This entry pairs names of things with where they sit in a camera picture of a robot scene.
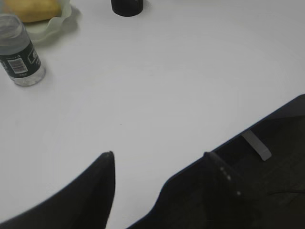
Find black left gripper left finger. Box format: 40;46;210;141
0;152;115;229

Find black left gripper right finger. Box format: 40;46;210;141
152;151;263;229

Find clear water bottle green label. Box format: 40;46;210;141
0;14;46;87

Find yellow mango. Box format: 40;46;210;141
1;0;61;23

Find pale green wavy plate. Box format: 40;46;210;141
24;0;73;42

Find black mesh pen holder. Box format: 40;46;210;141
111;0;143;17

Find grey table leg bracket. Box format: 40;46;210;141
242;130;272;161

